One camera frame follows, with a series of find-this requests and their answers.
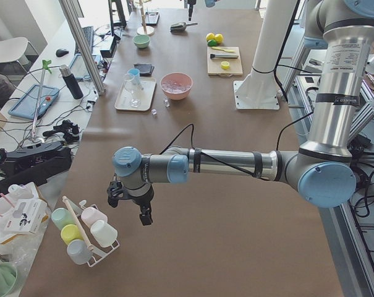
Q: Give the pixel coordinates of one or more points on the green lime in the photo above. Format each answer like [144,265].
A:
[219,38]

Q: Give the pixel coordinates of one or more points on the upper whole lemon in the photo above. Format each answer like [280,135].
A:
[210,36]

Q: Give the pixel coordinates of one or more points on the wooden stand with base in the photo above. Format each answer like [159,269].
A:
[144,29]

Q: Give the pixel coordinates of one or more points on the steel cocktail muddler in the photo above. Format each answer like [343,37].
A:
[223,56]

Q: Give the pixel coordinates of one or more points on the spilled ice cube near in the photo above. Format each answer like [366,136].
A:
[166,103]

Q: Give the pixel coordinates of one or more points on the green cup on rack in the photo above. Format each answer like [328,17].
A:
[61,217]

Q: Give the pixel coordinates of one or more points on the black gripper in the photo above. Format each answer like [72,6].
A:
[191,7]
[141,203]

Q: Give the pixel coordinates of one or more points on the light green bowl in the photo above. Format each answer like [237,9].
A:
[141,41]

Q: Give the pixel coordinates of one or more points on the pink cup on rack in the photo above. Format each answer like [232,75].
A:
[90,215]

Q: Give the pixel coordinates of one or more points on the black water bottle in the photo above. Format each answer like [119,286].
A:
[71,82]

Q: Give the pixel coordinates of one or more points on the white cup rack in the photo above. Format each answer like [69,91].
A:
[99,253]

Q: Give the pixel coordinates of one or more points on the clear wine glass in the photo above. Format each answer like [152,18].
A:
[131,88]

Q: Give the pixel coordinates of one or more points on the grey folded cloth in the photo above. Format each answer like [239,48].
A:
[145,69]

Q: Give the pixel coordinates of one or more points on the half lemon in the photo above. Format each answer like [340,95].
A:
[225,65]

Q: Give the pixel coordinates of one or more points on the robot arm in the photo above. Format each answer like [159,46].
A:
[319,171]

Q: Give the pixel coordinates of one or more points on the cream rabbit serving tray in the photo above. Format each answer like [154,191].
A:
[145,96]

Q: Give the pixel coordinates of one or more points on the white cup on rack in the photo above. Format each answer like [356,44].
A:
[104,233]

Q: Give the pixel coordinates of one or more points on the blue teach pendant tablet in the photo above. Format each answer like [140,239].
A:
[25,106]

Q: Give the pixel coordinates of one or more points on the pink bowl of ice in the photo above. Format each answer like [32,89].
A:
[176,85]

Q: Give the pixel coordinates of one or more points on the white product box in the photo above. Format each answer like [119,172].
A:
[26,217]

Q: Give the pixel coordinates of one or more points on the yellow plastic knife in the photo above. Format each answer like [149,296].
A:
[223,49]

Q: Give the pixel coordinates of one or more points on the blue plastic cup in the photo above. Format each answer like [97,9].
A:
[136,76]

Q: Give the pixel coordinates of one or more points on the steel ice scoop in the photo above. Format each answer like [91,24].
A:
[181,26]

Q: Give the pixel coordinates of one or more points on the wooden cutting board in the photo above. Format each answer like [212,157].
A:
[214,65]

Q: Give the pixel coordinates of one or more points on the yellow cup on rack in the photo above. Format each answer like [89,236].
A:
[69,233]

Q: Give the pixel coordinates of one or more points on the white chair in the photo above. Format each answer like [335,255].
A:
[11,50]

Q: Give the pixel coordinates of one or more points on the black computer mouse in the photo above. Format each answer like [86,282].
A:
[61,52]

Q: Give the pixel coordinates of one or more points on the grey cup on rack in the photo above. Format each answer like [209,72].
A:
[78,252]

